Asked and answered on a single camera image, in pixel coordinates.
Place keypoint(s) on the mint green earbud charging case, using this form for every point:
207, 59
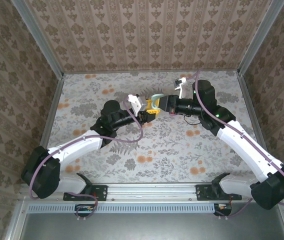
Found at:
157, 95

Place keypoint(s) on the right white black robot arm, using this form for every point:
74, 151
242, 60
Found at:
247, 150

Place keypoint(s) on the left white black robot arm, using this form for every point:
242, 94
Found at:
77, 150

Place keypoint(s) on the floral patterned table cover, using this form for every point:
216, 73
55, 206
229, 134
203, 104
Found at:
157, 160

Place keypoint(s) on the grey sheet metal panel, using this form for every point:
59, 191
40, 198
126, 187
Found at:
144, 227

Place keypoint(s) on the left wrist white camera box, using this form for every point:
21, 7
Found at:
138, 103

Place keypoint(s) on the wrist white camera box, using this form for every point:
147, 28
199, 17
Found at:
138, 103
182, 87

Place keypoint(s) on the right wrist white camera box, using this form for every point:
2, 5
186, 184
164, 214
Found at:
182, 87

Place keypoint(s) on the aluminium table side rail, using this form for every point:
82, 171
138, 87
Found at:
48, 125
248, 100

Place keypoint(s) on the aluminium frame post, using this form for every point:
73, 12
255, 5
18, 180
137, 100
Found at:
39, 37
259, 37

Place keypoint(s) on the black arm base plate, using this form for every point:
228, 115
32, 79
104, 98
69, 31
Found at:
203, 193
99, 192

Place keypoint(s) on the aluminium mounting rail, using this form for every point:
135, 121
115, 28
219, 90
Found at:
152, 191

